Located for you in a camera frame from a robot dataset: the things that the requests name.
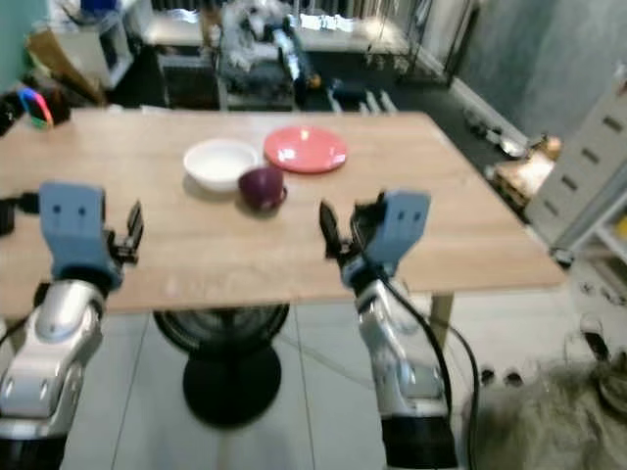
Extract purple bowl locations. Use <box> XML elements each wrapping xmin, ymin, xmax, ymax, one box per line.
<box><xmin>238</xmin><ymin>164</ymin><xmax>288</xmax><ymax>213</ymax></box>

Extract pink plate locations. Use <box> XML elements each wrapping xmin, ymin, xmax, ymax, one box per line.
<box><xmin>263</xmin><ymin>124</ymin><xmax>350</xmax><ymax>175</ymax></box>

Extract white bowl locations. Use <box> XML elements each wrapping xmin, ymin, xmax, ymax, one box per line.
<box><xmin>183</xmin><ymin>138</ymin><xmax>262</xmax><ymax>194</ymax></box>

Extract light wooden table leg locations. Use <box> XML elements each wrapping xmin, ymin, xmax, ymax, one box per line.
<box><xmin>428</xmin><ymin>294</ymin><xmax>456</xmax><ymax>346</ymax></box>

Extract black flat device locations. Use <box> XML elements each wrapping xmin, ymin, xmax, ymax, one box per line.
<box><xmin>0</xmin><ymin>201</ymin><xmax>17</xmax><ymax>236</ymax></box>

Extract white slippers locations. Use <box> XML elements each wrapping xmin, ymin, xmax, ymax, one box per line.
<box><xmin>358</xmin><ymin>88</ymin><xmax>398</xmax><ymax>114</ymax></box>

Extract black crate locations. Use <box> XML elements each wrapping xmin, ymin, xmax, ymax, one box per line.
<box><xmin>157</xmin><ymin>54</ymin><xmax>218</xmax><ymax>111</ymax></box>

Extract black round headset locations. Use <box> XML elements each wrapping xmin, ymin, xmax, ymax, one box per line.
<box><xmin>0</xmin><ymin>90</ymin><xmax>25</xmax><ymax>138</ymax></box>

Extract white cabinet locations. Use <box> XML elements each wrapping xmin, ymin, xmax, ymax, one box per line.
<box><xmin>49</xmin><ymin>12</ymin><xmax>133</xmax><ymax>91</ymax></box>

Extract black floor fan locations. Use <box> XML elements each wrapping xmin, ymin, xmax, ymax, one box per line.
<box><xmin>154</xmin><ymin>304</ymin><xmax>290</xmax><ymax>429</ymax></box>

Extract shiny metal floor item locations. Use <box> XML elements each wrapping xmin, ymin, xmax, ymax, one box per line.
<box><xmin>462</xmin><ymin>108</ymin><xmax>530</xmax><ymax>158</ymax></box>

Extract tan basket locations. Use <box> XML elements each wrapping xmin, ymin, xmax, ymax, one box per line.
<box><xmin>485</xmin><ymin>135</ymin><xmax>562</xmax><ymax>209</ymax></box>

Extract brown cardboard sheet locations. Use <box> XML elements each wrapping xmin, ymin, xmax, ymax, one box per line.
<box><xmin>27</xmin><ymin>27</ymin><xmax>107</xmax><ymax>107</ymax></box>

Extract cluttered metal rack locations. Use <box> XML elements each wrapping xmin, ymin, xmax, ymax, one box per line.
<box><xmin>217</xmin><ymin>0</ymin><xmax>319</xmax><ymax>111</ymax></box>

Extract blue container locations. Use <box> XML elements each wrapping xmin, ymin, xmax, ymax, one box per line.
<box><xmin>78</xmin><ymin>0</ymin><xmax>119</xmax><ymax>16</ymax></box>

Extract grey drawer unit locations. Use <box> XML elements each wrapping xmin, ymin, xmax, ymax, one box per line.
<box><xmin>524</xmin><ymin>83</ymin><xmax>627</xmax><ymax>260</ymax></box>

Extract grey shaggy rug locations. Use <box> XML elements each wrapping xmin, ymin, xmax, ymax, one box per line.
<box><xmin>470</xmin><ymin>357</ymin><xmax>627</xmax><ymax>470</ymax></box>

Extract pale right wrist camera mount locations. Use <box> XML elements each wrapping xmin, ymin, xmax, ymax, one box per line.
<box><xmin>341</xmin><ymin>189</ymin><xmax>432</xmax><ymax>290</ymax></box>

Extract pale wrist camera mount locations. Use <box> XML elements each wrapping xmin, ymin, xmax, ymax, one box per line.
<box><xmin>39</xmin><ymin>181</ymin><xmax>119</xmax><ymax>290</ymax></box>
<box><xmin>341</xmin><ymin>189</ymin><xmax>432</xmax><ymax>290</ymax></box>

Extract pale left wrist camera mount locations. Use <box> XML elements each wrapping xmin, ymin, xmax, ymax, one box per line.
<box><xmin>39</xmin><ymin>181</ymin><xmax>119</xmax><ymax>290</ymax></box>

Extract multicoloured ring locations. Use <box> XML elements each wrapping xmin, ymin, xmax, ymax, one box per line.
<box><xmin>17</xmin><ymin>86</ymin><xmax>54</xmax><ymax>130</ymax></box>

